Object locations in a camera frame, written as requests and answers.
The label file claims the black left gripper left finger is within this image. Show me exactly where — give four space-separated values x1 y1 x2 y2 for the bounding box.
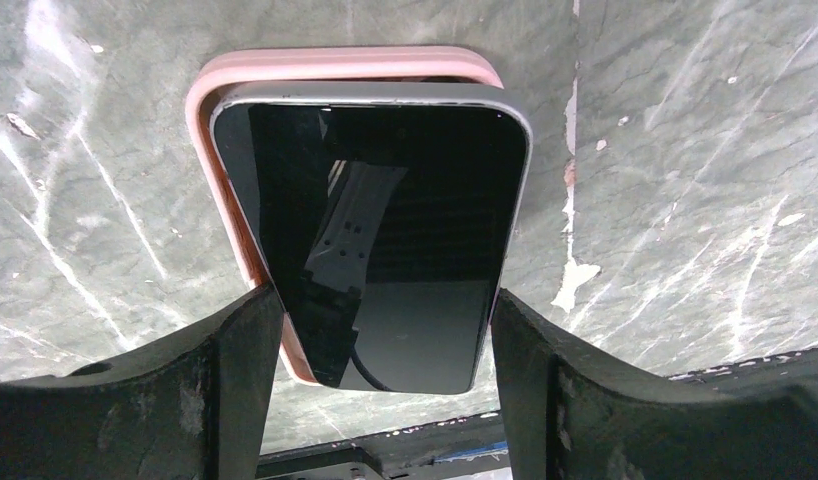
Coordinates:
0 285 284 479

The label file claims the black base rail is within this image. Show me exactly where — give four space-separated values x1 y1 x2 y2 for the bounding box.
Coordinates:
255 347 818 479

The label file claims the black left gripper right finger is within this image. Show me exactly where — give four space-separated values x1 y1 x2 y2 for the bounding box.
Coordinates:
491 291 818 479

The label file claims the pink phone case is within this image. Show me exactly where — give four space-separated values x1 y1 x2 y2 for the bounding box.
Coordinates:
184 44 506 387

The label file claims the black phone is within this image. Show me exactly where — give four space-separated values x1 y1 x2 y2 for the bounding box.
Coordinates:
208 80 535 396

